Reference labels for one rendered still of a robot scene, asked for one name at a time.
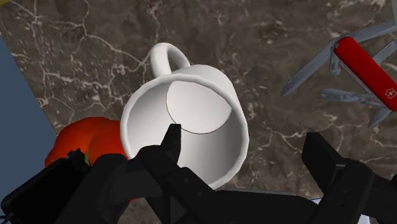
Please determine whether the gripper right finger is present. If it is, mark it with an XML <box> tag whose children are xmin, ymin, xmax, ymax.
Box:
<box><xmin>302</xmin><ymin>132</ymin><xmax>397</xmax><ymax>224</ymax></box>

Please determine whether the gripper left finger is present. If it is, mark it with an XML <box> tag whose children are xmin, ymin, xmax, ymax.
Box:
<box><xmin>0</xmin><ymin>123</ymin><xmax>225</xmax><ymax>224</ymax></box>

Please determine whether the white mug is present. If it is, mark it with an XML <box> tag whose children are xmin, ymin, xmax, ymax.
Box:
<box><xmin>120</xmin><ymin>42</ymin><xmax>250</xmax><ymax>191</ymax></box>

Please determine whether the red tomato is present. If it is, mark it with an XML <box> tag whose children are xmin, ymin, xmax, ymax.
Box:
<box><xmin>44</xmin><ymin>116</ymin><xmax>129</xmax><ymax>168</ymax></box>

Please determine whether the red pocket knife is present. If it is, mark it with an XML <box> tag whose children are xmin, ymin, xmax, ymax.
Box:
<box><xmin>280</xmin><ymin>20</ymin><xmax>397</xmax><ymax>128</ymax></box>

